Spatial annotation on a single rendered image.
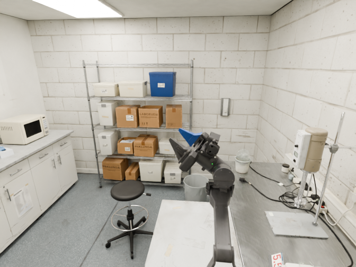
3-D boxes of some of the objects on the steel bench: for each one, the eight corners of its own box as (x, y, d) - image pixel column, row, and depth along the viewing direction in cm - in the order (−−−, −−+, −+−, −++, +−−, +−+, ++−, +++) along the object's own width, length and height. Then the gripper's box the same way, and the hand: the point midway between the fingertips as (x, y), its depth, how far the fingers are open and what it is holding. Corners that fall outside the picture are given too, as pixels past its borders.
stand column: (313, 225, 124) (343, 112, 102) (311, 222, 127) (339, 111, 105) (318, 226, 124) (348, 112, 102) (316, 222, 127) (345, 111, 105)
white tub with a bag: (252, 174, 186) (255, 152, 179) (237, 175, 184) (239, 153, 177) (245, 166, 199) (247, 145, 192) (231, 167, 197) (233, 147, 190)
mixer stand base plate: (274, 235, 119) (274, 233, 118) (264, 212, 137) (264, 210, 137) (329, 239, 116) (329, 237, 116) (311, 214, 135) (311, 213, 135)
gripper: (199, 186, 58) (157, 152, 59) (213, 156, 75) (179, 130, 75) (213, 174, 55) (168, 138, 56) (223, 145, 71) (188, 117, 72)
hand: (183, 140), depth 66 cm, fingers open, 8 cm apart
